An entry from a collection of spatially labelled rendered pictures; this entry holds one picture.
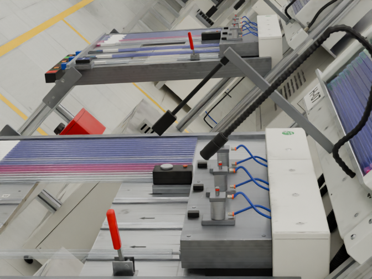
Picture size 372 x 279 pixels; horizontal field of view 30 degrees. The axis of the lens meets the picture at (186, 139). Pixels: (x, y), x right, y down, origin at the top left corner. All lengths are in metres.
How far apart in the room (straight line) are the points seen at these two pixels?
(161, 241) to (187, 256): 0.13
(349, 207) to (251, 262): 0.16
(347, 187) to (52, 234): 1.77
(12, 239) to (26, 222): 0.17
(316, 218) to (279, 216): 0.05
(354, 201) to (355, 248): 0.10
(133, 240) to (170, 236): 0.06
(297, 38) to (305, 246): 1.39
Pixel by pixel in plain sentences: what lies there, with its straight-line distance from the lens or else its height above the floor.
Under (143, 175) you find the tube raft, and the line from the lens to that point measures 1.41.
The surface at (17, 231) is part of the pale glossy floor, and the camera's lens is 2.93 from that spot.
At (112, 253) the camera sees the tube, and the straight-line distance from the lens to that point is 1.11.
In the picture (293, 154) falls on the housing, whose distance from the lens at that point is 1.29.
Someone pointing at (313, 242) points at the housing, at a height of 1.27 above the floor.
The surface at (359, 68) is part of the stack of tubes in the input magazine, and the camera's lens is 1.38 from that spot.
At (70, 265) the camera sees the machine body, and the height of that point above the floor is 0.62.
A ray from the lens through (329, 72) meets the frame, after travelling 1.49.
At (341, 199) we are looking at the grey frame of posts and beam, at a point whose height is 1.33.
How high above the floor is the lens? 1.53
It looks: 17 degrees down
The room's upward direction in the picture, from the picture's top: 45 degrees clockwise
